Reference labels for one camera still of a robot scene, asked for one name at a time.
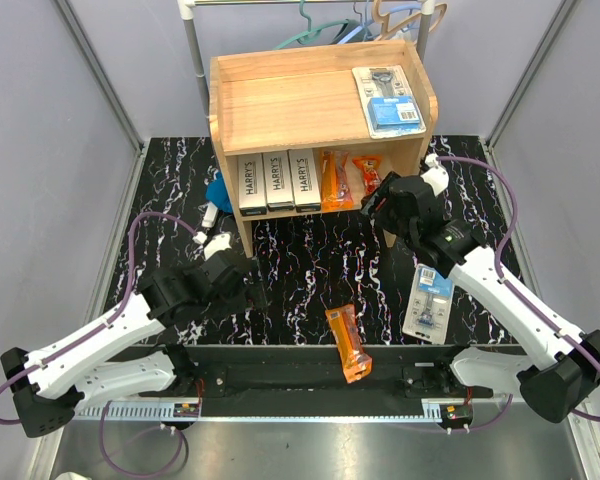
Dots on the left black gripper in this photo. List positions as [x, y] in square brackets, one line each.
[250, 297]

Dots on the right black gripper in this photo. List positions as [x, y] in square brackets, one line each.
[381, 212]

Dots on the orange candy bag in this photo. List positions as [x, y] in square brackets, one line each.
[369, 168]
[335, 190]
[355, 362]

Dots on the white Harry's box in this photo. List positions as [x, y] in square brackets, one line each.
[278, 182]
[305, 180]
[251, 185]

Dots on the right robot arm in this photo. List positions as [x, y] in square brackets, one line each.
[561, 364]

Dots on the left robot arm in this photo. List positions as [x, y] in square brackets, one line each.
[51, 385]

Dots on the razor blister pack on shelf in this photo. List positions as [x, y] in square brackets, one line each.
[388, 103]

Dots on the blue object behind shelf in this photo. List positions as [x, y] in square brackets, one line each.
[218, 195]

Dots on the wooden two-tier shelf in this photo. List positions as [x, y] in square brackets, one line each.
[307, 98]

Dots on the black marble mat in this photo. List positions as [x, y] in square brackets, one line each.
[312, 263]

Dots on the white rack foot left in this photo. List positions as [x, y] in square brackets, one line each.
[210, 216]

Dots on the blue razor blister pack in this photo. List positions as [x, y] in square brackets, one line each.
[429, 306]

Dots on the teal clothes hanger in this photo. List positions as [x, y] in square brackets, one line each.
[313, 32]

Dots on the wooden clothes hanger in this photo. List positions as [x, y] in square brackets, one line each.
[425, 16]

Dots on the blue clothes hanger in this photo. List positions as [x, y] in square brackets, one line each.
[361, 30]

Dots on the metal clothes rack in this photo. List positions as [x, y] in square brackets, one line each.
[194, 25]

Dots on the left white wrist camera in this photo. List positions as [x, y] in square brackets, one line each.
[217, 243]

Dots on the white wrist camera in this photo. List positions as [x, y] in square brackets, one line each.
[217, 243]
[435, 175]

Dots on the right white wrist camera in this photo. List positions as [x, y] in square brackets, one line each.
[435, 175]

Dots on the slotted cable duct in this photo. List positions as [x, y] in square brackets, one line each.
[158, 411]

